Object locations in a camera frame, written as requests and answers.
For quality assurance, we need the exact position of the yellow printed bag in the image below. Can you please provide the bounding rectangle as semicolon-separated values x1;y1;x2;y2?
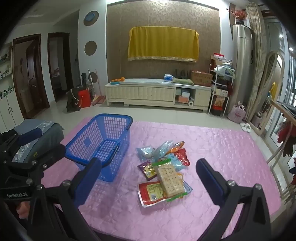
213;95;228;107

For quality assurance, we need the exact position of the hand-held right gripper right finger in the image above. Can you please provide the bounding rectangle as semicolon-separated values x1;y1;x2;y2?
195;158;271;241

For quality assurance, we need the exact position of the round brown wall disc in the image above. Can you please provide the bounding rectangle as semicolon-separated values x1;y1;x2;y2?
84;40;97;55

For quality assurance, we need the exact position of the red cloth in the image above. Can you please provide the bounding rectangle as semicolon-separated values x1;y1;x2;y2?
276;120;296;158

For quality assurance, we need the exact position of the clear blue-edged snack packet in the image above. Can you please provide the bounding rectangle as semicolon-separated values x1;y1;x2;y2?
178;173;193;197

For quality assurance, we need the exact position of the yellow fringed cloth cover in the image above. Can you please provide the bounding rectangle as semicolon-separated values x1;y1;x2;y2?
128;26;200;62

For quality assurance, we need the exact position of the cream TV cabinet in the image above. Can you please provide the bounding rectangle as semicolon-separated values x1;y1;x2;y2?
105;78;213;110

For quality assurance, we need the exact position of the patterned curtain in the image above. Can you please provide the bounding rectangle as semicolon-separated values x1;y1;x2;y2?
245;2;269;123

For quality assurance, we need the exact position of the red flower vase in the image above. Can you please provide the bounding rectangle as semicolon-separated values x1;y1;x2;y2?
231;9;248;25

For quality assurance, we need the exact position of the blue plastic basket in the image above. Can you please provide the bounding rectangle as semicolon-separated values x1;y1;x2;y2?
65;113;134;182

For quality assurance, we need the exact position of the round blue wall plate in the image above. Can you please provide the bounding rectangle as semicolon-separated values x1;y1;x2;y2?
83;10;99;25

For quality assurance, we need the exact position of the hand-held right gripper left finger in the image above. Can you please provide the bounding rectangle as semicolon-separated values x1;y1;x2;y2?
27;158;103;241

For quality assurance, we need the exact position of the white metal storage rack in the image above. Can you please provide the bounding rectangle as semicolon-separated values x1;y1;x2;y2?
208;59;235;116

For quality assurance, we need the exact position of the dark wooden door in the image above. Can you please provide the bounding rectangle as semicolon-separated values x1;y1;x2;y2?
11;34;50;120
47;32;74;103

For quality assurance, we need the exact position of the white cabinet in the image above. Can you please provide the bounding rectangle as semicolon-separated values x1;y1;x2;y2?
0;46;25;132

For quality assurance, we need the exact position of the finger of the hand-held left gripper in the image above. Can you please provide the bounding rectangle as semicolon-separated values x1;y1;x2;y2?
0;128;42;151
3;144;67;171

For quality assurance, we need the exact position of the green folded cloth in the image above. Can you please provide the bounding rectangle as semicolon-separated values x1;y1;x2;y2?
173;77;193;85

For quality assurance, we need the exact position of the pink bag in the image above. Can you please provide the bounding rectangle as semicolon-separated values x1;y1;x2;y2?
228;104;247;122

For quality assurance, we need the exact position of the red bag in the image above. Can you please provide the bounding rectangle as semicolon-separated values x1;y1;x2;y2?
77;89;91;108

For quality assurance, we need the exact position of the purple snack packet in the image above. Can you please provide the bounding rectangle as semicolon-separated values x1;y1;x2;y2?
137;160;160;181

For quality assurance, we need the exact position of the standing air conditioner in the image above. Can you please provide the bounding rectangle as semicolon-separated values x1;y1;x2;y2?
232;23;253;116

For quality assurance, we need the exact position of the person's left hand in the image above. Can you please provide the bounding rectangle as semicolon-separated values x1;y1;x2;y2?
17;201;30;219

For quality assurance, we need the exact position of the arched standing mirror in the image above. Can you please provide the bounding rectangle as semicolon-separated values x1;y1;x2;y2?
255;52;286;137

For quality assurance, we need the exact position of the red yellow snack packet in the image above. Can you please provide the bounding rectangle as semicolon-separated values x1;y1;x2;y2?
138;181;171;208

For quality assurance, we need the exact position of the green-ended cracker packet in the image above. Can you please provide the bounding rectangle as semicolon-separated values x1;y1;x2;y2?
151;158;188;202

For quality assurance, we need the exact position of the orange snack packet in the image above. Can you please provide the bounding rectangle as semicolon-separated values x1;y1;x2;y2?
170;141;185;154

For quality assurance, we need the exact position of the wooden drying rack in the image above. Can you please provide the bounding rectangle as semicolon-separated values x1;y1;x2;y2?
266;100;296;204

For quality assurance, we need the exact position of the glass sliding door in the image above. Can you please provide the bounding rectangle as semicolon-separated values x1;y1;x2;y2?
264;16;296;105

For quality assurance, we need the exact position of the cardboard box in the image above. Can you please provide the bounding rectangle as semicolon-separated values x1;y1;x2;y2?
191;71;213;87

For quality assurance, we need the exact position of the light blue cartoon snack packet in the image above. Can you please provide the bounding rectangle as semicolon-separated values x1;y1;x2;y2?
153;140;174;160

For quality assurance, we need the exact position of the black bag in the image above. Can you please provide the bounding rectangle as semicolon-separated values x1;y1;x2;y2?
66;88;82;113

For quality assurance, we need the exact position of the broom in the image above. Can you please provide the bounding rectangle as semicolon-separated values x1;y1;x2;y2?
91;68;104;106

